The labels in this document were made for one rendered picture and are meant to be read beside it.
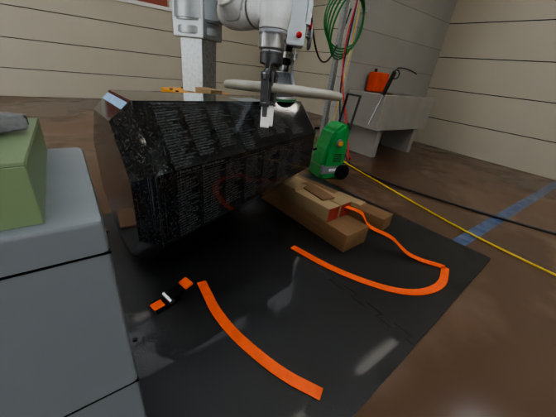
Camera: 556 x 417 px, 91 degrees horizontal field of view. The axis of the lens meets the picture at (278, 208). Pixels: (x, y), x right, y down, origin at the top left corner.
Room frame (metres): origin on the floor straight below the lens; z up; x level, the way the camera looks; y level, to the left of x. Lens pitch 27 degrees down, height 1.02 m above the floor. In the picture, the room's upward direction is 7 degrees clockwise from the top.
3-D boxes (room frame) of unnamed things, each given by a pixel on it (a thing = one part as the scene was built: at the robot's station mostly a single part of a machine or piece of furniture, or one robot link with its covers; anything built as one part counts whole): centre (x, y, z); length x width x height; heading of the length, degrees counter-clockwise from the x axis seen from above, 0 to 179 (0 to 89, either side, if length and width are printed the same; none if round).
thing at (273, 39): (1.01, 0.08, 1.10); 0.09 x 0.09 x 0.06
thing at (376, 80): (4.56, -1.29, 1.00); 0.50 x 0.22 x 0.33; 129
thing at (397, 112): (4.47, -1.51, 0.43); 1.30 x 0.62 x 0.86; 129
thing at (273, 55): (1.01, 0.08, 1.02); 0.08 x 0.07 x 0.09; 169
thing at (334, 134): (2.96, -0.50, 0.43); 0.35 x 0.35 x 0.87; 28
